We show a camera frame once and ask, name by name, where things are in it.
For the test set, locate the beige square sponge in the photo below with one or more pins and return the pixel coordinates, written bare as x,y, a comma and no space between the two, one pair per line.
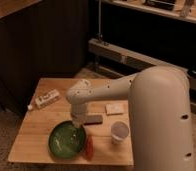
114,109

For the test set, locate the small white cap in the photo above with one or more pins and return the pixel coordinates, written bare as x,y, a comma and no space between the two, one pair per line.
30,107

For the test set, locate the vertical metal pole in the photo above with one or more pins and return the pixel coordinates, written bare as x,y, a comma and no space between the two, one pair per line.
99,19

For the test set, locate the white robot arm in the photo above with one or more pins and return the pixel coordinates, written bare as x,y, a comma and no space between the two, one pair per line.
159,103

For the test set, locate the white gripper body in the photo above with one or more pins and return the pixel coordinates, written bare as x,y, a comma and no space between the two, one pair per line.
78,119

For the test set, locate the grey rectangular block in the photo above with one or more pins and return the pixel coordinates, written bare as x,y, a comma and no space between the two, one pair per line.
94,119

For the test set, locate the wooden shelf with items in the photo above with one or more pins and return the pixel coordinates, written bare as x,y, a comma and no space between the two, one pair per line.
184,10

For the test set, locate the red chili pepper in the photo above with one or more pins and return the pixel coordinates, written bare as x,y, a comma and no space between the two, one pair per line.
89,147

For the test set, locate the green ceramic bowl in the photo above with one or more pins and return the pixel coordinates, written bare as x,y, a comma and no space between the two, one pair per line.
66,141

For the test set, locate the white box with label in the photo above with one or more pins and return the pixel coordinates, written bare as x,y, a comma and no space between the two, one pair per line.
47,98

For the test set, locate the grey metal rail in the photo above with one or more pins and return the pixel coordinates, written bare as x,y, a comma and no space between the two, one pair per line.
125,56

